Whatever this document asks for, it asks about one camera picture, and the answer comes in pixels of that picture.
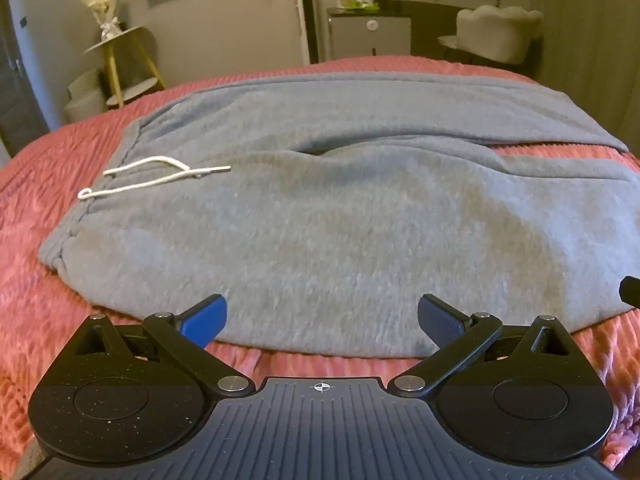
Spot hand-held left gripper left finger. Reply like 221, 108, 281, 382
72, 294, 256, 397

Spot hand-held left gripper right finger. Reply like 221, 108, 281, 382
391, 294, 576, 397

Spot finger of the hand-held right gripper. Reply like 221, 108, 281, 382
619, 275, 640, 307

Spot grey pants with white drawstring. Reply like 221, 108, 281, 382
39, 72, 640, 358

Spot pink ribbed bedspread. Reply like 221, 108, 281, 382
0, 55, 640, 480

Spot white round stool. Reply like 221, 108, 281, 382
63, 67, 109, 124

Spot grey door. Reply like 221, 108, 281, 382
0, 0, 51, 157

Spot gold-legged side table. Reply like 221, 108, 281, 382
82, 25, 168, 109

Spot white scalloped chair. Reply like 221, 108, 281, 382
438, 5, 544, 65

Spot grey low cabinet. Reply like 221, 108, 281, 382
327, 7, 413, 63

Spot green tray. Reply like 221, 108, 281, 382
336, 0, 382, 14

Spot wrapped flower bouquet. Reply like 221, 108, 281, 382
80, 0, 124, 42

